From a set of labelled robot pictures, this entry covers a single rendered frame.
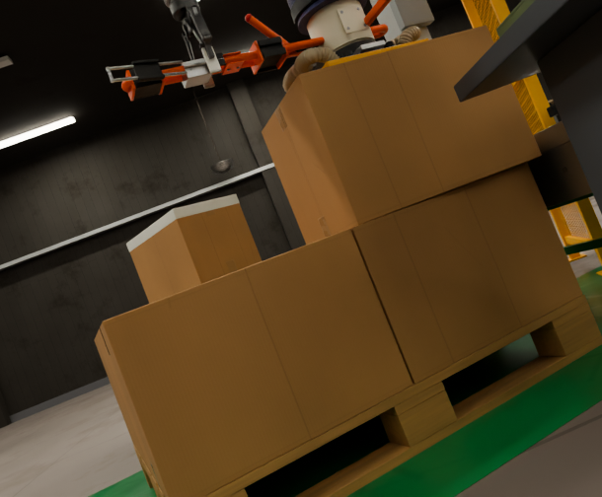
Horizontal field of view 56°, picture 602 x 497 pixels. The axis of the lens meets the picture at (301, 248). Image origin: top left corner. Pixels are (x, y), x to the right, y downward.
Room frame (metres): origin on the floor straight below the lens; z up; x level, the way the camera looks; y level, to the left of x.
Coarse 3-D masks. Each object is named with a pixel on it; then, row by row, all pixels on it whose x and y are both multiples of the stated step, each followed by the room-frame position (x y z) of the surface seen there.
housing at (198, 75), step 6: (192, 60) 1.44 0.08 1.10; (198, 60) 1.45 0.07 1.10; (204, 60) 1.45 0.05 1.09; (198, 66) 1.45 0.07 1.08; (204, 66) 1.45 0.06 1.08; (192, 72) 1.44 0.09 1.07; (198, 72) 1.44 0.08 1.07; (204, 72) 1.45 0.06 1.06; (186, 78) 1.45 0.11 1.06; (192, 78) 1.44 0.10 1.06; (198, 78) 1.46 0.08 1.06; (204, 78) 1.47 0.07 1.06; (186, 84) 1.47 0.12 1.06; (192, 84) 1.48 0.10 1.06; (198, 84) 1.50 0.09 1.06
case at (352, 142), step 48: (432, 48) 1.51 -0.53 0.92; (480, 48) 1.56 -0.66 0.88; (288, 96) 1.47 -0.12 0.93; (336, 96) 1.40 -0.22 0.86; (384, 96) 1.45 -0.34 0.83; (432, 96) 1.49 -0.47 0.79; (480, 96) 1.54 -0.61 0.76; (288, 144) 1.59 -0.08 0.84; (336, 144) 1.39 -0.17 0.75; (384, 144) 1.43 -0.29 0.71; (432, 144) 1.47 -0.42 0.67; (480, 144) 1.52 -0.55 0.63; (528, 144) 1.57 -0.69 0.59; (288, 192) 1.73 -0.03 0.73; (336, 192) 1.43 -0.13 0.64; (384, 192) 1.41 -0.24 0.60; (432, 192) 1.45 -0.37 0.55
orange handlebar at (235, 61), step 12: (384, 0) 1.48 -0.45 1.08; (372, 12) 1.54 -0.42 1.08; (384, 24) 1.68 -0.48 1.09; (288, 48) 1.55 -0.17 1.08; (300, 48) 1.57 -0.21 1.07; (228, 60) 1.48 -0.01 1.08; (240, 60) 1.49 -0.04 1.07; (252, 60) 1.55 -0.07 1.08; (168, 72) 1.41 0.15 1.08; (228, 72) 1.53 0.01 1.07; (168, 84) 1.46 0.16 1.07
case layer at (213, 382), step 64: (448, 192) 1.48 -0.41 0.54; (512, 192) 1.56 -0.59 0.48; (320, 256) 1.32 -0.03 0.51; (384, 256) 1.38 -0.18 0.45; (448, 256) 1.45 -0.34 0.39; (512, 256) 1.53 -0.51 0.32; (128, 320) 1.15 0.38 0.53; (192, 320) 1.19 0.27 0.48; (256, 320) 1.24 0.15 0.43; (320, 320) 1.30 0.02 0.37; (384, 320) 1.36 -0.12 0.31; (448, 320) 1.42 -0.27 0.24; (512, 320) 1.49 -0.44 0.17; (128, 384) 1.13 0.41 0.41; (192, 384) 1.17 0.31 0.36; (256, 384) 1.22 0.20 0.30; (320, 384) 1.28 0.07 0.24; (384, 384) 1.33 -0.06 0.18; (192, 448) 1.16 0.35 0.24; (256, 448) 1.20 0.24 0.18
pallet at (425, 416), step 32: (544, 320) 1.53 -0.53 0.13; (576, 320) 1.57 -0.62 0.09; (480, 352) 1.44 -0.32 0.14; (544, 352) 1.61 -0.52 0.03; (576, 352) 1.55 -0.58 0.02; (416, 384) 1.36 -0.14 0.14; (512, 384) 1.49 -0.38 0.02; (384, 416) 1.40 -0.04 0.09; (416, 416) 1.35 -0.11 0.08; (448, 416) 1.38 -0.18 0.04; (480, 416) 1.41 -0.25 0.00; (384, 448) 1.40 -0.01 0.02; (416, 448) 1.34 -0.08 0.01; (256, 480) 1.19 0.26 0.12; (352, 480) 1.27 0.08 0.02
